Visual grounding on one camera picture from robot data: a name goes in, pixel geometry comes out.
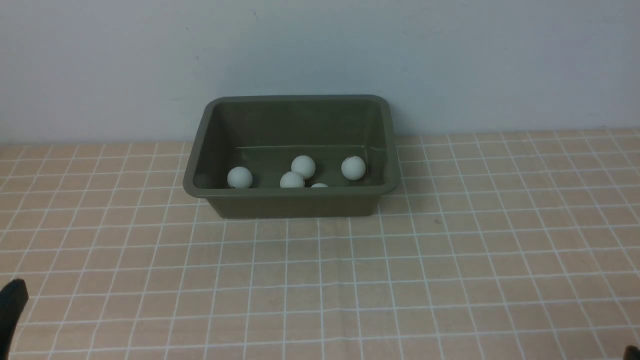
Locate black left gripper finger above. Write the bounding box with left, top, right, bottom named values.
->
left=0, top=278, right=29, bottom=360

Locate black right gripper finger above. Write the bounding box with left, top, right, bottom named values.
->
left=625, top=345, right=640, bottom=360

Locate olive green plastic bin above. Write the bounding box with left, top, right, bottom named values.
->
left=182, top=95, right=401, bottom=220

